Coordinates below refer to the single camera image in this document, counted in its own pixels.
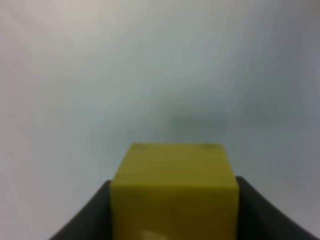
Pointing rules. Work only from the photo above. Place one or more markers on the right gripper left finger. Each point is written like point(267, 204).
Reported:
point(93, 221)

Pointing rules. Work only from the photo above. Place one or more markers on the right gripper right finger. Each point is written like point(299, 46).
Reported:
point(258, 219)

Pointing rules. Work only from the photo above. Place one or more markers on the yellow cube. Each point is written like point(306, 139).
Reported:
point(170, 191)

